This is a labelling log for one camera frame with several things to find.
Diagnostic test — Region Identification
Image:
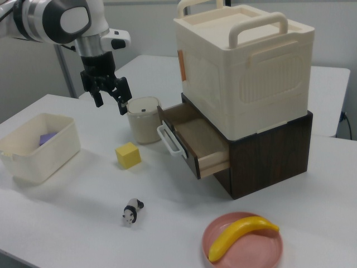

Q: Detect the purple cube block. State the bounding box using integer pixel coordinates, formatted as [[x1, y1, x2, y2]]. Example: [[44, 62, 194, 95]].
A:
[[38, 132, 59, 147]]

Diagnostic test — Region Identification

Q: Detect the white open plastic bin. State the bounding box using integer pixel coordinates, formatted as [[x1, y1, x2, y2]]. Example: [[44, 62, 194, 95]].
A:
[[0, 112, 82, 184]]

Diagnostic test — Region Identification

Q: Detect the dark wood drawer, white handle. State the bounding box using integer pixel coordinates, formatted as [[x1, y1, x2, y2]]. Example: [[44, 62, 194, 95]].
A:
[[156, 102, 231, 180]]

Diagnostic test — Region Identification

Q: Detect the black wall cable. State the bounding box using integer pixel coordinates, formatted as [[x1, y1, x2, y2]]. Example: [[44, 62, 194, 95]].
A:
[[340, 111, 353, 140]]

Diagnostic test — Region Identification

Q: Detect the pink plate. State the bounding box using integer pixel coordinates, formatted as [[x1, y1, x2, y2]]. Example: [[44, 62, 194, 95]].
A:
[[202, 212, 284, 268]]

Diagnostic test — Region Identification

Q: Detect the grey metal frame post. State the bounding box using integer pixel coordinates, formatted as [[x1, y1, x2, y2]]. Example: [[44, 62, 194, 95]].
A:
[[54, 44, 78, 99]]

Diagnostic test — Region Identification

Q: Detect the dark wood drawer cabinet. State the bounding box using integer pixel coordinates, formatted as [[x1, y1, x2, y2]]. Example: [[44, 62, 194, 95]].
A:
[[180, 93, 314, 200]]

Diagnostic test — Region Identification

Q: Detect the yellow cube block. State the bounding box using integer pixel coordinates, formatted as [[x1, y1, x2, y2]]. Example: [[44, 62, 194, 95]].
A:
[[114, 141, 141, 170]]

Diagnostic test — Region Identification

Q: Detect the black and white panda toy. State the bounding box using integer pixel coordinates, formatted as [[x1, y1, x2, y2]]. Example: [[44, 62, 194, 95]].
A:
[[121, 198, 145, 227]]

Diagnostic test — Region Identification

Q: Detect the beige lidded trash bin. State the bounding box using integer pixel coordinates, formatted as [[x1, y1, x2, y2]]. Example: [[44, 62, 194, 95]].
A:
[[126, 95, 165, 145]]

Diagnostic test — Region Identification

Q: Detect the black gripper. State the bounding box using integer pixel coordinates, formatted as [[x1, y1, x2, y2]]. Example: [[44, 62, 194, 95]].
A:
[[80, 52, 133, 116]]

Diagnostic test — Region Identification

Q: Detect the cream plastic storage box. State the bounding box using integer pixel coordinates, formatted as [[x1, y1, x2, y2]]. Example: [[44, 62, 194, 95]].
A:
[[173, 0, 316, 141]]

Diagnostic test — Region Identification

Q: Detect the yellow toy banana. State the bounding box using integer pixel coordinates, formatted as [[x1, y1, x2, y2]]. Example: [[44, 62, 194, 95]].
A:
[[208, 216, 280, 263]]

